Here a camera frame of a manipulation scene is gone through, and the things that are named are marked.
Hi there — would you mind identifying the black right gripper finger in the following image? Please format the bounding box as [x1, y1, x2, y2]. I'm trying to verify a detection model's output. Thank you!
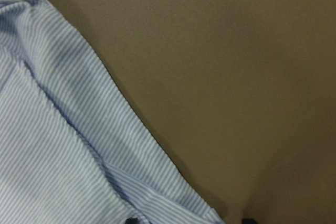
[241, 218, 256, 224]

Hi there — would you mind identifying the light blue striped shirt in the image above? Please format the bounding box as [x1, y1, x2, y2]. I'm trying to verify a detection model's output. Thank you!
[1, 0, 222, 223]

